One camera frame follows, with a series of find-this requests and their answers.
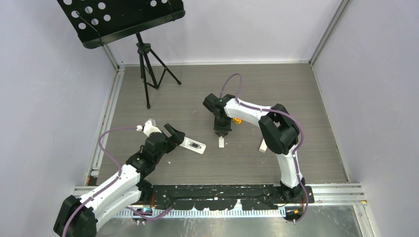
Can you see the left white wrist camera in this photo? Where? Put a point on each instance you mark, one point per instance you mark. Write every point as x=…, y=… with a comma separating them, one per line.
x=148, y=128

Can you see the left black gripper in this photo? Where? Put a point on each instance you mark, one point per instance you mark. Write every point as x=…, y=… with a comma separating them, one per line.
x=176, y=138

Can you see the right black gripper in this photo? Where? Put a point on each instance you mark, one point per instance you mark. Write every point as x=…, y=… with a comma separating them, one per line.
x=217, y=128

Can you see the orange yellow toy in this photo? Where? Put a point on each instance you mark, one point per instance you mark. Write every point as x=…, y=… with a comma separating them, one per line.
x=236, y=120

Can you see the small white battery cover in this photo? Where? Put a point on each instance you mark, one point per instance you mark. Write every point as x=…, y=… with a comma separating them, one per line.
x=221, y=142

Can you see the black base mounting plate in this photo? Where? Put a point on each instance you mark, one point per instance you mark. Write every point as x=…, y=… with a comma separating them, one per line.
x=224, y=197

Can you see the black music stand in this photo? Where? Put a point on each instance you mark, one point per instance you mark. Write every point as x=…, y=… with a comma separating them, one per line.
x=100, y=22

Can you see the white air conditioner remote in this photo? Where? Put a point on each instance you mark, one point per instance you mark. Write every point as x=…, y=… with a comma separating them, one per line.
x=193, y=145

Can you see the long white remote control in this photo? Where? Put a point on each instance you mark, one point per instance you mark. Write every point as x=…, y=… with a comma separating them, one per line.
x=263, y=146

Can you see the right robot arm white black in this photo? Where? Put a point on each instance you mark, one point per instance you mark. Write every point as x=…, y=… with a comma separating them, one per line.
x=279, y=131

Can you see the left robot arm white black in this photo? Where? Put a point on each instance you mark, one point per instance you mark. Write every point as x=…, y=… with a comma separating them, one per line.
x=84, y=216

